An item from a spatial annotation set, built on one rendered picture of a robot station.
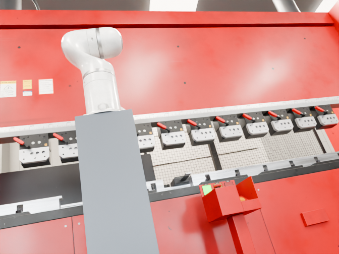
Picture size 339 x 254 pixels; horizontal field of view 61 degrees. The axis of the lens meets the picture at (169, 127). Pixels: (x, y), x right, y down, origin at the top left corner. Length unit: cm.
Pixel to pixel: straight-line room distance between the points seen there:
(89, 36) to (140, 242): 76
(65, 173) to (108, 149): 139
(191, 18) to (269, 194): 147
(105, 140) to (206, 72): 138
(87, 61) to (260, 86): 147
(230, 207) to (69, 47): 91
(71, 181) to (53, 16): 117
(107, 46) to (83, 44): 9
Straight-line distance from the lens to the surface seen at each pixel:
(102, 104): 97
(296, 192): 187
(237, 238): 137
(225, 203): 131
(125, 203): 84
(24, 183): 229
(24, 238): 153
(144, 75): 202
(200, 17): 250
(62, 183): 224
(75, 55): 115
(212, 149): 273
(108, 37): 118
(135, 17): 235
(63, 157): 172
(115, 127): 92
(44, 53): 212
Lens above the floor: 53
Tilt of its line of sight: 25 degrees up
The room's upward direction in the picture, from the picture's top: 14 degrees counter-clockwise
